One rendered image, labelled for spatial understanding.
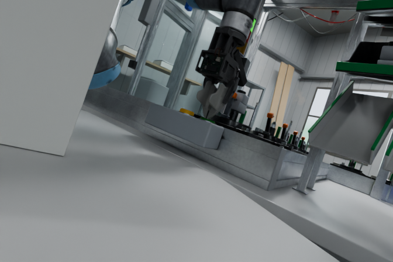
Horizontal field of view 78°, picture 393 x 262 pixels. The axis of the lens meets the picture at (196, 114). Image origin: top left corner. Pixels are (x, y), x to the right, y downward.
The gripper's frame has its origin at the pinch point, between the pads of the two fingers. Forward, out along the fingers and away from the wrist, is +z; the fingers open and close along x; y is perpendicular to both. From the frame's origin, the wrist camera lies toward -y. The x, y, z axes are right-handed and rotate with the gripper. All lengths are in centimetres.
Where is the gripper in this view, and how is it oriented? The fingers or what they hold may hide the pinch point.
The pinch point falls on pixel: (209, 114)
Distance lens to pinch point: 61.2
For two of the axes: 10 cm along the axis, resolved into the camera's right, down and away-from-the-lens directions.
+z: -3.3, 9.4, -0.1
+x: 7.8, 2.7, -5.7
